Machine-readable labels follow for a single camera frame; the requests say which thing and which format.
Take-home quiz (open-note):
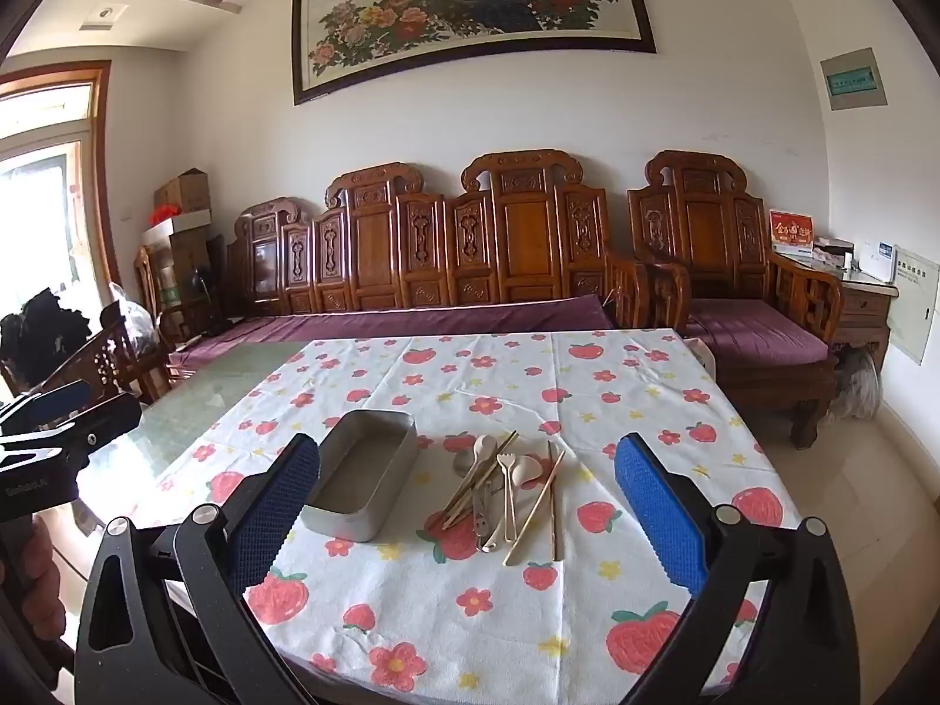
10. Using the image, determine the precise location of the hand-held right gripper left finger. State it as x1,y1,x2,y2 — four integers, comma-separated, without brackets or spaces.
73,432,324,705

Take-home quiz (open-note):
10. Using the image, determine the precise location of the long purple seat cushion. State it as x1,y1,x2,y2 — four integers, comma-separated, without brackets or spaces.
169,294,618,370

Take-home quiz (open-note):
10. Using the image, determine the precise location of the person's left hand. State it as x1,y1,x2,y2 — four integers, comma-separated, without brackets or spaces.
21,520,66,607

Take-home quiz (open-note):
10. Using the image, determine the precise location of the square purple seat cushion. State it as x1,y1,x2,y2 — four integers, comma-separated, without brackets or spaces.
686,300,831,367

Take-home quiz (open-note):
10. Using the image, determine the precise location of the brown cardboard box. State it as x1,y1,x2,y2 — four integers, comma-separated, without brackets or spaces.
153,169,213,216

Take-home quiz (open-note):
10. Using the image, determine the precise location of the wooden door frame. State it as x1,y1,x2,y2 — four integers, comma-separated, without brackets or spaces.
0,62,122,295

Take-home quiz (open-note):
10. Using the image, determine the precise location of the dark cloth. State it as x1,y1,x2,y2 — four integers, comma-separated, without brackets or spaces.
0,290,89,387

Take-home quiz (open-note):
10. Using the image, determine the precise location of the wooden side table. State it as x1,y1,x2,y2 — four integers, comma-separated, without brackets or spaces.
830,264,901,355

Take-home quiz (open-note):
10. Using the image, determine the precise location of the grey wall electrical box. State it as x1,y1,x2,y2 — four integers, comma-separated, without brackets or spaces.
820,48,888,111

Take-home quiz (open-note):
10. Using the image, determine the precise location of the tall cardboard box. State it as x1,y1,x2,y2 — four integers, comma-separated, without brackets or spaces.
157,229,216,310

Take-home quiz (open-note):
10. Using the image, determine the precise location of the clear plastic bag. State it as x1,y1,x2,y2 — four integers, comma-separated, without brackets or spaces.
833,348,882,419

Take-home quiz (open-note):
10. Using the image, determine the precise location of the white plastic object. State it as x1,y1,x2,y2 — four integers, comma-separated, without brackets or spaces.
686,338,718,384

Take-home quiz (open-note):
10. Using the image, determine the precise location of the framed peacock flower painting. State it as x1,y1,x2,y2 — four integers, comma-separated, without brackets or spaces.
291,0,657,105

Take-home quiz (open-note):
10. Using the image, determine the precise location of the crumpled plastic bag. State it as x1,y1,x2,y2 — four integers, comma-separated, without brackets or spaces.
110,283,159,345

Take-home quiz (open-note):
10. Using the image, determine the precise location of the carved wooden sofa bench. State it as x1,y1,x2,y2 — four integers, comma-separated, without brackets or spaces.
224,149,651,331

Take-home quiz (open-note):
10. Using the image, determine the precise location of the dark wooden chopstick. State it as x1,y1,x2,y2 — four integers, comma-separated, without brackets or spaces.
547,442,563,561
442,451,519,530

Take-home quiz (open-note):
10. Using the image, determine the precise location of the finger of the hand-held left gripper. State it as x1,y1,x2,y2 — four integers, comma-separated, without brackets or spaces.
0,394,142,468
0,379,95,433

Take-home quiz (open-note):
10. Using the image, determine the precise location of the white wall panel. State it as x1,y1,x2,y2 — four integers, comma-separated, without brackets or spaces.
886,246,940,366

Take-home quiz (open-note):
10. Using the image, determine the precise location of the rectangular metal tray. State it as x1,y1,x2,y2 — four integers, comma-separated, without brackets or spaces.
301,409,419,543

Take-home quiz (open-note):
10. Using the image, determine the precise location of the strawberry print tablecloth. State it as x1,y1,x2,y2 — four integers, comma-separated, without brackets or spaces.
73,329,805,705

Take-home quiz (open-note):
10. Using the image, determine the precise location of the red standing card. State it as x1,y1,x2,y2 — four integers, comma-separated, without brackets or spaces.
768,209,815,252

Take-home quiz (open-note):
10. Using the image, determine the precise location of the white box with red contents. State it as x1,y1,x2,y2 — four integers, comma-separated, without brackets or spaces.
143,207,213,247

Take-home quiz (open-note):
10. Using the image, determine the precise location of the dark carved wooden chair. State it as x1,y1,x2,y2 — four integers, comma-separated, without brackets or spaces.
44,301,172,407

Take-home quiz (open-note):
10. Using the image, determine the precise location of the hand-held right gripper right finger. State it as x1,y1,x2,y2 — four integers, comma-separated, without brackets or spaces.
613,432,862,705

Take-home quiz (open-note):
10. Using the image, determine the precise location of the light bamboo chopstick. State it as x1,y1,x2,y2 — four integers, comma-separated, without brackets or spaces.
439,432,519,522
503,450,566,568

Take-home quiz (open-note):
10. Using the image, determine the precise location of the small carved wooden chair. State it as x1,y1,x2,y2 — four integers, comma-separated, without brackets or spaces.
132,242,221,354

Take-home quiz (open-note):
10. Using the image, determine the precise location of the carved wooden armchair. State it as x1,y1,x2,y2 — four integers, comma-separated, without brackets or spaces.
626,150,845,451

